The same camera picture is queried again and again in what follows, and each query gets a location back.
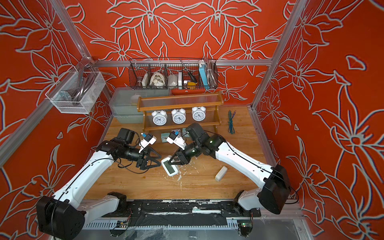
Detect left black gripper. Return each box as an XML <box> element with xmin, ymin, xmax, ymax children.
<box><xmin>123</xmin><ymin>146</ymin><xmax>163</xmax><ymax>171</ymax></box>

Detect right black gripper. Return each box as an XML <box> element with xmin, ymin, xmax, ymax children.
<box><xmin>167</xmin><ymin>142</ymin><xmax>203</xmax><ymax>167</ymax></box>

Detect white digital clock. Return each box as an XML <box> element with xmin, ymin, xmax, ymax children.
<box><xmin>161</xmin><ymin>155</ymin><xmax>179</xmax><ymax>177</ymax></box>

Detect mint square alarm clock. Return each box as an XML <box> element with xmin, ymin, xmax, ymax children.
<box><xmin>161</xmin><ymin>133</ymin><xmax>170</xmax><ymax>143</ymax></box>

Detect white twin-bell clock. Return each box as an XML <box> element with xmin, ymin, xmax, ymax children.
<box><xmin>152</xmin><ymin>110</ymin><xmax>168</xmax><ymax>126</ymax></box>
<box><xmin>171</xmin><ymin>109</ymin><xmax>186</xmax><ymax>124</ymax></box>
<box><xmin>192</xmin><ymin>106</ymin><xmax>206</xmax><ymax>122</ymax></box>

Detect white twin-bell clock front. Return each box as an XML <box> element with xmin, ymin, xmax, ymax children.
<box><xmin>152</xmin><ymin>110</ymin><xmax>168</xmax><ymax>126</ymax></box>

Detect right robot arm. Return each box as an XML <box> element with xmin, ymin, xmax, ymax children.
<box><xmin>167</xmin><ymin>123</ymin><xmax>292</xmax><ymax>215</ymax></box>

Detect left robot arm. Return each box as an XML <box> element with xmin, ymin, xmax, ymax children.
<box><xmin>36</xmin><ymin>129</ymin><xmax>161</xmax><ymax>240</ymax></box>

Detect wooden two-tier shelf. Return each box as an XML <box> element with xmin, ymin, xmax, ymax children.
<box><xmin>137</xmin><ymin>93</ymin><xmax>224</xmax><ymax>133</ymax></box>

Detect green blue twist ties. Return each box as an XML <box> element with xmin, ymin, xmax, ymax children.
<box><xmin>228</xmin><ymin>110</ymin><xmax>236</xmax><ymax>135</ymax></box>

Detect translucent plastic storage box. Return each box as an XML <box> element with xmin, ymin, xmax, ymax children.
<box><xmin>109</xmin><ymin>87</ymin><xmax>172</xmax><ymax>124</ymax></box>

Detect white cloth bundle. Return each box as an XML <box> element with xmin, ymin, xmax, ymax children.
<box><xmin>150</xmin><ymin>72</ymin><xmax>166</xmax><ymax>88</ymax></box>

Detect light blue box in basket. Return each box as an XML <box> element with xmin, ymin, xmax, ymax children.
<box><xmin>198</xmin><ymin>60</ymin><xmax>209</xmax><ymax>90</ymax></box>

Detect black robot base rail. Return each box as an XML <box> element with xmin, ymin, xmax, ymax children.
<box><xmin>99</xmin><ymin>200</ymin><xmax>261</xmax><ymax>230</ymax></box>

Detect black handled screwdriver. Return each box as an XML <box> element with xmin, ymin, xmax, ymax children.
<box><xmin>180</xmin><ymin>60</ymin><xmax>198</xmax><ymax>83</ymax></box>

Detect black wire wall basket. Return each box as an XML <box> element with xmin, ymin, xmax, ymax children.
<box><xmin>129</xmin><ymin>58</ymin><xmax>219</xmax><ymax>91</ymax></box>

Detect white mesh wall basket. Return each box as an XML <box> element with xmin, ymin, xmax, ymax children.
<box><xmin>46</xmin><ymin>67</ymin><xmax>106</xmax><ymax>114</ymax></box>

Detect grey hoses in basket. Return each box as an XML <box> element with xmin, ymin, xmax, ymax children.
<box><xmin>64</xmin><ymin>58</ymin><xmax>96</xmax><ymax>102</ymax></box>

